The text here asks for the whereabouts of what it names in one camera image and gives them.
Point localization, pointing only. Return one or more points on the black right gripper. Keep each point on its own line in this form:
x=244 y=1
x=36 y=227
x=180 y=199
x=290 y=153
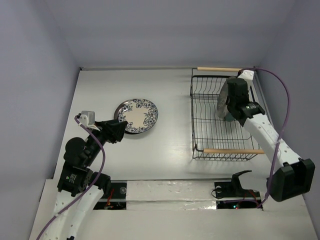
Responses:
x=233 y=93

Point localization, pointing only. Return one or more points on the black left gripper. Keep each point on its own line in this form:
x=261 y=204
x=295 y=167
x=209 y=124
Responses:
x=112 y=129

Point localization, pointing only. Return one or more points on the brown rimmed cream plate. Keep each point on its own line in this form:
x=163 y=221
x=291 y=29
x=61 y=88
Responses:
x=124 y=107

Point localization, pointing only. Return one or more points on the dark reindeer plate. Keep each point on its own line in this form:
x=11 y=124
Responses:
x=222 y=109

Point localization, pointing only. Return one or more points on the teal green plate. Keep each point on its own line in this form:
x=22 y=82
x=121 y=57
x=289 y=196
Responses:
x=229 y=117

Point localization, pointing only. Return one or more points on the blue floral plate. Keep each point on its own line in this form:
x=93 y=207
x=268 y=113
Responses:
x=142 y=117

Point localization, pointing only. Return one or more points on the black wire dish rack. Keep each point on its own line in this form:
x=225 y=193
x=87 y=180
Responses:
x=214 y=138

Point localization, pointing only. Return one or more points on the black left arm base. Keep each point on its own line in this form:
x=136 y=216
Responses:
x=115 y=199

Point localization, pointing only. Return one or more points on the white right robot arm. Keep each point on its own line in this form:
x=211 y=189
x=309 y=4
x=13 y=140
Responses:
x=290 y=175

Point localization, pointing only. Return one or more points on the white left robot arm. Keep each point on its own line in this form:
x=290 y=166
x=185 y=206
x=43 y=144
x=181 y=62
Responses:
x=79 y=188

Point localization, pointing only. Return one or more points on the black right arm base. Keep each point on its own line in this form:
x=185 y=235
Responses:
x=231 y=195

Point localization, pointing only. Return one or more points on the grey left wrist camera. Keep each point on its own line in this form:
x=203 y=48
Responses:
x=86 y=118

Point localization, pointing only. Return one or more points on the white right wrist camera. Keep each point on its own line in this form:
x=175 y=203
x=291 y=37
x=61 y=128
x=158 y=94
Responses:
x=248 y=76

